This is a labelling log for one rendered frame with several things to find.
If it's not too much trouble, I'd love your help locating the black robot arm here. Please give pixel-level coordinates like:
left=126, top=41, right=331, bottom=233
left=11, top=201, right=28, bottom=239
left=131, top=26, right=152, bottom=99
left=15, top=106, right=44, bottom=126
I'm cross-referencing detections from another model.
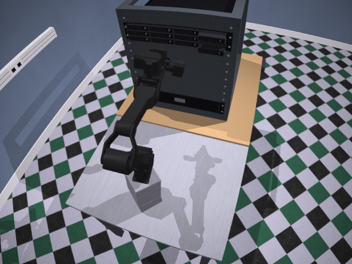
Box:
left=101, top=47, right=167, bottom=184

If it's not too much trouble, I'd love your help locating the tan flat board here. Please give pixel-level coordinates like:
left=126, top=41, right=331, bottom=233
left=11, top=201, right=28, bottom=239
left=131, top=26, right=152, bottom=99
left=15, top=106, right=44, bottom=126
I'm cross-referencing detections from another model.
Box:
left=141, top=53, right=263, bottom=147

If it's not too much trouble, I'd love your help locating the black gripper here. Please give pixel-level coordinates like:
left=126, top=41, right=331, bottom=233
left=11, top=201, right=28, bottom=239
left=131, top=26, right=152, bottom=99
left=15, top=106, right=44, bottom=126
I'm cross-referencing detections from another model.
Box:
left=133, top=52, right=185, bottom=77

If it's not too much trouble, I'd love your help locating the black server rack frame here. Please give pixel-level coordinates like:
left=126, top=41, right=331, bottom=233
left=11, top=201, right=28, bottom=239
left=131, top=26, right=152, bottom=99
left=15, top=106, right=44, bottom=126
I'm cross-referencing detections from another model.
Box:
left=115, top=0, right=249, bottom=121

